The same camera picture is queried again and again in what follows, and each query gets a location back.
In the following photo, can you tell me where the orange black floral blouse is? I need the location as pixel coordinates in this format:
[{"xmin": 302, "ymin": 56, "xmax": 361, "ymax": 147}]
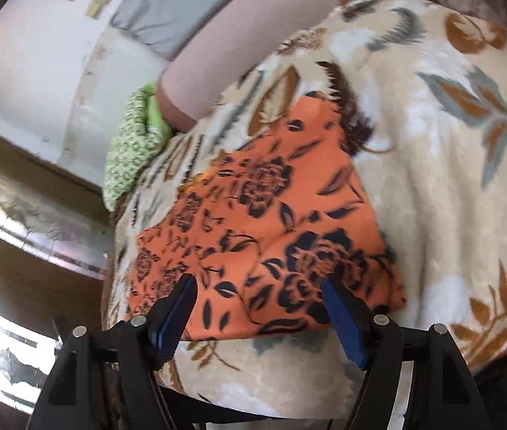
[{"xmin": 126, "ymin": 92, "xmax": 405, "ymax": 341}]

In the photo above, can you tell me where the stained glass wooden door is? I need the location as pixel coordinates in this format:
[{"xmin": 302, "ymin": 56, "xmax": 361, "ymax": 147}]
[{"xmin": 0, "ymin": 115, "xmax": 115, "ymax": 430}]

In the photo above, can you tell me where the green white patterned pillow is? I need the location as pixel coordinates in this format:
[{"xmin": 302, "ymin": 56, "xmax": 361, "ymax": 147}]
[{"xmin": 102, "ymin": 83, "xmax": 173, "ymax": 212}]

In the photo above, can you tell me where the beige leaf pattern blanket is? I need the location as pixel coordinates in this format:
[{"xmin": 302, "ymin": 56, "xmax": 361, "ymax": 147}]
[{"xmin": 102, "ymin": 0, "xmax": 507, "ymax": 419}]

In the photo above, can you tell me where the pink bolster cushion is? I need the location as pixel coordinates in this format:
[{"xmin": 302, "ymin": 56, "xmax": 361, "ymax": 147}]
[{"xmin": 155, "ymin": 0, "xmax": 339, "ymax": 131}]

